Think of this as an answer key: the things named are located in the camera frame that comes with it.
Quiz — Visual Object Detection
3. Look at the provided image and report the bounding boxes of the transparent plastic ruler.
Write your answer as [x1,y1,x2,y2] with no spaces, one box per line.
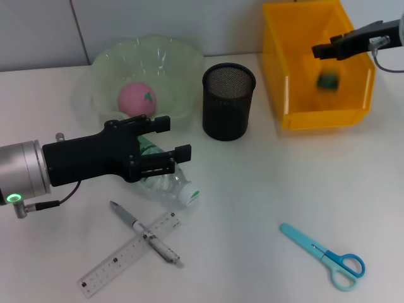
[78,211,182,299]

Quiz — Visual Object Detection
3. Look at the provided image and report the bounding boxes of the right wrist grey cable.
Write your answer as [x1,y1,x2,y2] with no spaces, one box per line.
[367,35,404,74]

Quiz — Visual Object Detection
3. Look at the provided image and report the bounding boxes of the black mesh pen holder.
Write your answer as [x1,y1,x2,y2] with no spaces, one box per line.
[201,62,257,143]

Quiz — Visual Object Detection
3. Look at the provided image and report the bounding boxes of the pink toy peach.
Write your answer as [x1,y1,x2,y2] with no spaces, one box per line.
[117,81,158,116]

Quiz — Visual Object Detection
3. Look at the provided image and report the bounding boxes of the light blue scissors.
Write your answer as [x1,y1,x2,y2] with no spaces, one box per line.
[280,222,367,292]

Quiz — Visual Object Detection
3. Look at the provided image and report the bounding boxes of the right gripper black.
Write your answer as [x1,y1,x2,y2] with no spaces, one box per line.
[311,18,403,61]

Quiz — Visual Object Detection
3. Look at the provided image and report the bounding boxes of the yellow plastic bin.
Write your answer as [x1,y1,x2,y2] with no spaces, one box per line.
[261,0,377,131]

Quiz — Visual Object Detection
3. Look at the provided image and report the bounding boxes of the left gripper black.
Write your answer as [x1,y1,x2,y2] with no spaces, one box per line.
[41,114,193,187]

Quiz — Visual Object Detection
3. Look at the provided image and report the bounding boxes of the green translucent fruit bowl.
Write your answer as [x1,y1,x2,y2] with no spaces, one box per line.
[91,35,206,128]

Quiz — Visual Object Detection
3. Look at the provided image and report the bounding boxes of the green plastic wrapper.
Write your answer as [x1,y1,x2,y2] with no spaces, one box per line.
[316,67,343,91]

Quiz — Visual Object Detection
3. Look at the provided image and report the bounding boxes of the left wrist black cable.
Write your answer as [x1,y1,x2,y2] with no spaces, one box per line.
[26,181,81,211]

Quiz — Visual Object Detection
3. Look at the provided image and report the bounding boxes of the water bottle green label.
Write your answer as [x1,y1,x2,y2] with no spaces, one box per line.
[136,134,202,210]

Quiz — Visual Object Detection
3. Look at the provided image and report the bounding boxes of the grey pen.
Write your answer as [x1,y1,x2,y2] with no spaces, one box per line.
[109,200,185,270]

